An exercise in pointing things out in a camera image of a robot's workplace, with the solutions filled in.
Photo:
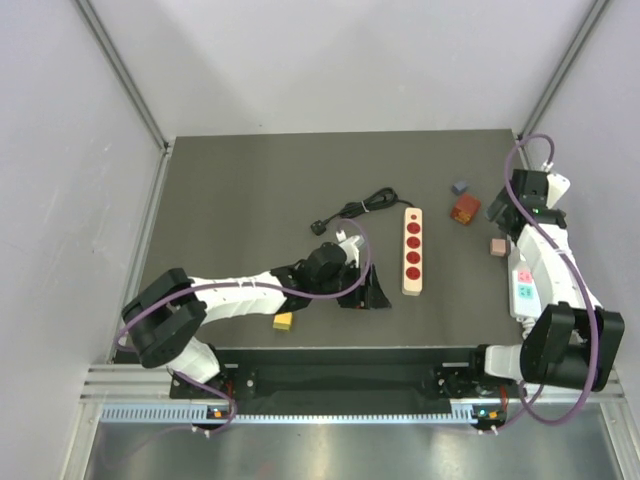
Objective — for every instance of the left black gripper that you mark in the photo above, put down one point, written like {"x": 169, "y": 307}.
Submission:
{"x": 371, "y": 297}

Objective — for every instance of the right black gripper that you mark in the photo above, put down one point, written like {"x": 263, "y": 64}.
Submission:
{"x": 496, "y": 210}

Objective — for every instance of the red koi fish adapter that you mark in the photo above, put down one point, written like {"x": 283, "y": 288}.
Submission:
{"x": 465, "y": 209}

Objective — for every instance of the grey USB-C charger plug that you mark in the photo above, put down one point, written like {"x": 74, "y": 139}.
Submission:
{"x": 459, "y": 188}

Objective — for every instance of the yellow USB charger plug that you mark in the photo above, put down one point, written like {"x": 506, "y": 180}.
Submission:
{"x": 283, "y": 321}

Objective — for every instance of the white red power strip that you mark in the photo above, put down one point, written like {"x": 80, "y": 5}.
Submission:
{"x": 412, "y": 267}

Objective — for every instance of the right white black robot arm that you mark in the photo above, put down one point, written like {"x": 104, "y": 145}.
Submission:
{"x": 567, "y": 334}

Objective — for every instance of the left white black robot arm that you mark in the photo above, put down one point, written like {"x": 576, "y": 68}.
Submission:
{"x": 162, "y": 321}

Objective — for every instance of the pink USB charger plug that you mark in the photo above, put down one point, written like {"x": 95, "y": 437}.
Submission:
{"x": 499, "y": 247}

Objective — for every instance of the white multi-socket power strip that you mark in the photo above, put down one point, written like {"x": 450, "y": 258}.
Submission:
{"x": 524, "y": 301}

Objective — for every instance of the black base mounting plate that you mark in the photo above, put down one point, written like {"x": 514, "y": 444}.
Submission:
{"x": 256, "y": 381}

